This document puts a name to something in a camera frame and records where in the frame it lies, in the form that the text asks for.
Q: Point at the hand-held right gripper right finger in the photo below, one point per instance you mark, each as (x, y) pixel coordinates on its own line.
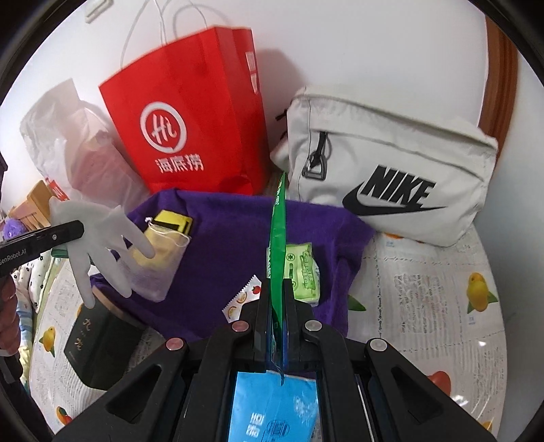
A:
(297, 335)

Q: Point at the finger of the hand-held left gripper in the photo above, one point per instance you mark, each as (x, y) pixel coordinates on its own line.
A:
(59, 233)

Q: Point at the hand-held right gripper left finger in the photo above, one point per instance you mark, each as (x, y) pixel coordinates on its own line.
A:
(255, 335)

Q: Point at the fruit print wipe packet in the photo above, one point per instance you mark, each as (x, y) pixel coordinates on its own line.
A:
(242, 297)

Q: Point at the white glove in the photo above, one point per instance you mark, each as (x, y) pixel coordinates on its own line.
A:
(102, 229)

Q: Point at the small green tissue pack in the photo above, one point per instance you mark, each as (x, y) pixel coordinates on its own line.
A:
(304, 272)

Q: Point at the green packet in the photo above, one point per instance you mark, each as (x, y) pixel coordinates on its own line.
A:
(278, 238)

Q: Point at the yellow zip pouch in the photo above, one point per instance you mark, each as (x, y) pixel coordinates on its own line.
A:
(172, 220)

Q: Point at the person's left hand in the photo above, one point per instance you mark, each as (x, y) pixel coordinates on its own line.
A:
(9, 310)

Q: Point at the white floral cloth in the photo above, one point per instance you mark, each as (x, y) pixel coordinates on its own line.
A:
(34, 276)

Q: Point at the purple plush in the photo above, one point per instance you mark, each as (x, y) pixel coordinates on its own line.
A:
(12, 227)

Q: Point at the blue tissue pack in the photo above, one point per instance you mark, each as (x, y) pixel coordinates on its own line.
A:
(272, 408)

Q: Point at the purple towel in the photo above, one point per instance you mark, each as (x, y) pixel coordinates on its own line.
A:
(229, 255)

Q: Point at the white plastic bag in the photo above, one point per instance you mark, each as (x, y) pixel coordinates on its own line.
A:
(85, 144)

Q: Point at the dark green box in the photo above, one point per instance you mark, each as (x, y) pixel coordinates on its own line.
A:
(97, 344)

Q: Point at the fruit print tablecloth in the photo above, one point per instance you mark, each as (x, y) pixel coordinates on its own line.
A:
(425, 297)

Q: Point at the red paper bag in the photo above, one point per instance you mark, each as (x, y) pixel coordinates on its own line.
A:
(191, 85)

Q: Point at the grey waist bag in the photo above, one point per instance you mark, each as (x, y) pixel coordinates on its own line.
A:
(382, 144)

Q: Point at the white light switch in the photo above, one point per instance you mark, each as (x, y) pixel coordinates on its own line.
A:
(95, 10)

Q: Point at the wooden door frame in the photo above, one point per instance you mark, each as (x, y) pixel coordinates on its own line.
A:
(499, 85)

